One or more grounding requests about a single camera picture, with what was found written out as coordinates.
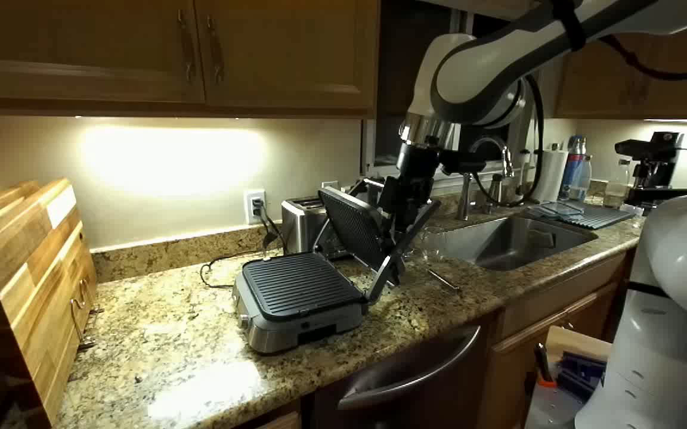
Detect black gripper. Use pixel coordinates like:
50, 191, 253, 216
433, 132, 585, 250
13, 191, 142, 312
379, 137, 447, 232

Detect stainless steel sandwich maker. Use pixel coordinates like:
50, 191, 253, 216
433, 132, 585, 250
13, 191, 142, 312
231, 180, 444, 358

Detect chrome kitchen faucet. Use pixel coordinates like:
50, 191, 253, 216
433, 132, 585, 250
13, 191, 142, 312
457, 135, 521, 223

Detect stainless steel sink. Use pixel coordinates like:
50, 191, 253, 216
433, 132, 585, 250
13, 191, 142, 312
416, 210, 601, 274

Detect silver toaster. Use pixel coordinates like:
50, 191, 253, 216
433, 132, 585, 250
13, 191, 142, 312
280, 195, 331, 256

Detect white paper towel roll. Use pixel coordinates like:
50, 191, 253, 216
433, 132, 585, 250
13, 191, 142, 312
535, 144, 571, 204

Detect grey dish drying mat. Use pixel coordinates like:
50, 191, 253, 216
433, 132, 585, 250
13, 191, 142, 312
522, 198, 639, 232

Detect blue water bottle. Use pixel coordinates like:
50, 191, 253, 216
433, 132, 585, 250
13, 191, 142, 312
562, 132, 594, 203

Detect wooden lower cabinet drawer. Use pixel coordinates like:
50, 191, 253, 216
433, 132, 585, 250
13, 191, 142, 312
496, 245, 639, 342

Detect dark dishwasher front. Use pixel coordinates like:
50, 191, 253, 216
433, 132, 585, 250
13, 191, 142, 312
311, 312, 500, 429

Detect wooden upper cabinet door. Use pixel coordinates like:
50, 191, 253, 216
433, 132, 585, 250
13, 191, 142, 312
197, 0, 381, 113
0, 0, 209, 107

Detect cardboard box with tools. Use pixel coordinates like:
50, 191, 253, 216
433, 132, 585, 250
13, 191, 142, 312
522, 321, 615, 429

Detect black coffee machine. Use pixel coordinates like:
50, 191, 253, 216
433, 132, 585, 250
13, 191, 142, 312
613, 128, 687, 210

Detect wooden upper corner cabinet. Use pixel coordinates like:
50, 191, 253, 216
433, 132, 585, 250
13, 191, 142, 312
553, 31, 687, 122

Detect large striped wooden cutting board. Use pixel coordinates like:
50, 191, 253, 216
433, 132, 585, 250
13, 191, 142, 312
0, 176, 101, 429

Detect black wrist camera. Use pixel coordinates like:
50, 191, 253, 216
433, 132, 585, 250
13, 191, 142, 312
442, 147, 492, 176

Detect black looped gripper cable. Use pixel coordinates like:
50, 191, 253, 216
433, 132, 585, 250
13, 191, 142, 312
471, 73, 546, 210

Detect white wall outlet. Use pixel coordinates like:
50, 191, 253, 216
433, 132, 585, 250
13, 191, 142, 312
243, 188, 269, 225

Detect silver dishwasher handle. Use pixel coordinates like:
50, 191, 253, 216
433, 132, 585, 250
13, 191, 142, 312
336, 323, 488, 414

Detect black power cord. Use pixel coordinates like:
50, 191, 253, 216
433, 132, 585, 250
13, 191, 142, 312
198, 206, 282, 290

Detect metal cabinet door handle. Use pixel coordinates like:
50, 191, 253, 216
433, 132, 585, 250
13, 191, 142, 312
174, 7, 200, 88
203, 11, 226, 88

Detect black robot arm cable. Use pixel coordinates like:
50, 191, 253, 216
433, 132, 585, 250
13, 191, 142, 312
596, 31, 687, 83

